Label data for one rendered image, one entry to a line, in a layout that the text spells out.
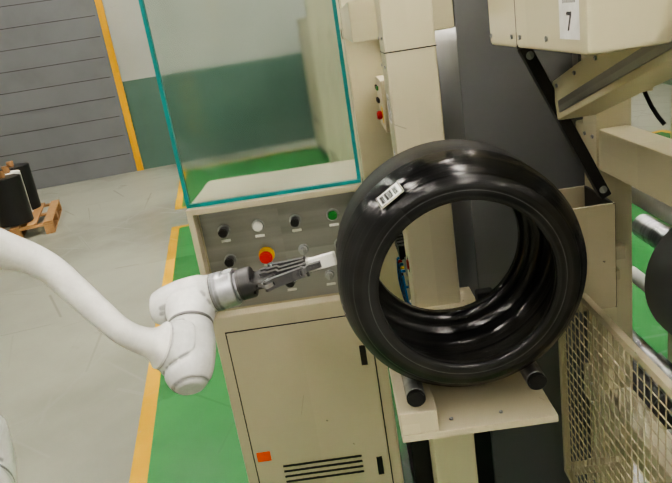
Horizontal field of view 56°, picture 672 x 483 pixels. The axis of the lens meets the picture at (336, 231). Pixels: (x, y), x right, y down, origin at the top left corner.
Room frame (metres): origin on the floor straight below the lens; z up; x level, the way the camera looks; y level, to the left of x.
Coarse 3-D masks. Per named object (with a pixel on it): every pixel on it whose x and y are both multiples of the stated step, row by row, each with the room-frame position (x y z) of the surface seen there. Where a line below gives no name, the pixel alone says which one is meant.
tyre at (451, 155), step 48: (432, 144) 1.44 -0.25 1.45; (480, 144) 1.43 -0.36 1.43; (432, 192) 1.25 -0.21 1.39; (480, 192) 1.25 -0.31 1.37; (528, 192) 1.25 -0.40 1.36; (384, 240) 1.26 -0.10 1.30; (528, 240) 1.51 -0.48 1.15; (576, 240) 1.26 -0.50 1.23; (384, 288) 1.52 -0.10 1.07; (528, 288) 1.49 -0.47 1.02; (576, 288) 1.25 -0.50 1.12; (384, 336) 1.26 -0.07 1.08; (432, 336) 1.50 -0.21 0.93; (480, 336) 1.48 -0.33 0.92; (528, 336) 1.26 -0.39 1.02; (432, 384) 1.29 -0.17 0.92; (480, 384) 1.29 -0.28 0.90
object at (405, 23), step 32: (384, 0) 1.63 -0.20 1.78; (416, 0) 1.63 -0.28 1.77; (384, 32) 1.63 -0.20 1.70; (416, 32) 1.63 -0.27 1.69; (384, 64) 1.68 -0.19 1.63; (416, 64) 1.63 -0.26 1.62; (416, 96) 1.63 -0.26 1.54; (416, 128) 1.63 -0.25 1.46; (416, 224) 1.63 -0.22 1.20; (448, 224) 1.63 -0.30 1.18; (416, 256) 1.63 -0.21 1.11; (448, 256) 1.63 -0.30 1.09; (416, 288) 1.63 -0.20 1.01; (448, 288) 1.63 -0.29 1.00; (448, 448) 1.63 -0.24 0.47; (448, 480) 1.63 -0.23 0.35
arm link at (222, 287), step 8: (216, 272) 1.39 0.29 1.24; (224, 272) 1.38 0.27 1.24; (232, 272) 1.39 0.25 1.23; (208, 280) 1.36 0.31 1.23; (216, 280) 1.36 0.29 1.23; (224, 280) 1.35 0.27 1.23; (232, 280) 1.36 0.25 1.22; (216, 288) 1.35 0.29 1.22; (224, 288) 1.34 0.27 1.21; (232, 288) 1.34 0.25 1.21; (216, 296) 1.34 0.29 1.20; (224, 296) 1.34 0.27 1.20; (232, 296) 1.34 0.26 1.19; (216, 304) 1.34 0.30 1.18; (224, 304) 1.34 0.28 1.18; (232, 304) 1.35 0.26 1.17; (240, 304) 1.37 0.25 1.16
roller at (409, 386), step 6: (402, 378) 1.35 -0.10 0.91; (408, 378) 1.32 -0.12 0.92; (408, 384) 1.30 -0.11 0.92; (414, 384) 1.29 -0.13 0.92; (420, 384) 1.30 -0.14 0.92; (408, 390) 1.28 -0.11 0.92; (414, 390) 1.27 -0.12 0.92; (420, 390) 1.27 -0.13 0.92; (408, 396) 1.27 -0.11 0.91; (414, 396) 1.27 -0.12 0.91; (420, 396) 1.26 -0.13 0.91; (408, 402) 1.27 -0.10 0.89; (414, 402) 1.27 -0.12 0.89; (420, 402) 1.26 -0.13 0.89
